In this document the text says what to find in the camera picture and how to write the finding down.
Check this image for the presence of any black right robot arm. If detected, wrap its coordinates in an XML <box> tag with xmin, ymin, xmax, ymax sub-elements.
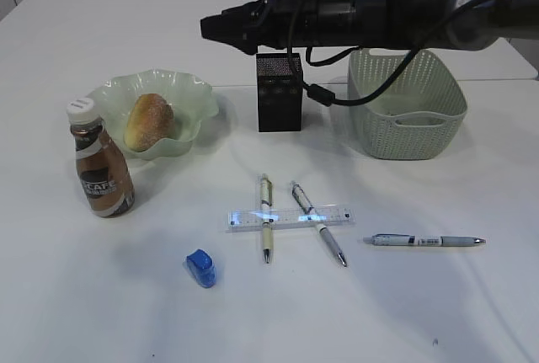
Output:
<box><xmin>200</xmin><ymin>0</ymin><xmax>538</xmax><ymax>55</ymax></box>

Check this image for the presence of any green plastic woven basket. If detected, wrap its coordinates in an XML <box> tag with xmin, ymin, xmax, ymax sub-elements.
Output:
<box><xmin>349</xmin><ymin>50</ymin><xmax>467</xmax><ymax>161</ymax></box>

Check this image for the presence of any grey blue gel pen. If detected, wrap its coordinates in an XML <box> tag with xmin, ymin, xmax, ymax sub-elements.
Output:
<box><xmin>363</xmin><ymin>233</ymin><xmax>486</xmax><ymax>248</ymax></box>

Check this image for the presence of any clear plastic ruler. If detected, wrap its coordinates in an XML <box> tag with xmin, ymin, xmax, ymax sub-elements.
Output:
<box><xmin>227</xmin><ymin>205</ymin><xmax>355</xmax><ymax>232</ymax></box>

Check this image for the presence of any brown coffee drink bottle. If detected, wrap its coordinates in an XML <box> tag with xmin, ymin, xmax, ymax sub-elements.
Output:
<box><xmin>67</xmin><ymin>98</ymin><xmax>135</xmax><ymax>218</ymax></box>

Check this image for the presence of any sugared bread roll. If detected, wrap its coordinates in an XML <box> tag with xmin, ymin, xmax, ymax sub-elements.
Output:
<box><xmin>124</xmin><ymin>93</ymin><xmax>174</xmax><ymax>152</ymax></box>

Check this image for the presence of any blue pencil sharpener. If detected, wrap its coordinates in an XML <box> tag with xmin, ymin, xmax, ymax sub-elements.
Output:
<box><xmin>184</xmin><ymin>248</ymin><xmax>216</xmax><ymax>288</ymax></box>

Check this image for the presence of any green wavy glass plate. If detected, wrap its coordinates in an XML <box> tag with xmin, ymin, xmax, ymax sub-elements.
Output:
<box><xmin>88</xmin><ymin>69</ymin><xmax>219</xmax><ymax>161</ymax></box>

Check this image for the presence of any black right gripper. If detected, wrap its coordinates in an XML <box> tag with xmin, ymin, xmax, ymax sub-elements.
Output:
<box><xmin>200</xmin><ymin>0</ymin><xmax>320</xmax><ymax>55</ymax></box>

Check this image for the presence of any white grey patterned pen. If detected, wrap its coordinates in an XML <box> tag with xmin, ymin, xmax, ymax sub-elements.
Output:
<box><xmin>291</xmin><ymin>181</ymin><xmax>348</xmax><ymax>267</ymax></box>

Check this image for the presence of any beige barrel pen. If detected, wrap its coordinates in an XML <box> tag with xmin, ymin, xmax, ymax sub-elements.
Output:
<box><xmin>259</xmin><ymin>173</ymin><xmax>274</xmax><ymax>264</ymax></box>

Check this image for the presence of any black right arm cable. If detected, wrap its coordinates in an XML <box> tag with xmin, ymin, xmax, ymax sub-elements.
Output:
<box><xmin>286</xmin><ymin>0</ymin><xmax>506</xmax><ymax>108</ymax></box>

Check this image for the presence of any black mesh pen holder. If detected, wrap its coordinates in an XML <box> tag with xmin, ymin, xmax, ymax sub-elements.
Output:
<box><xmin>256</xmin><ymin>53</ymin><xmax>303</xmax><ymax>132</ymax></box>

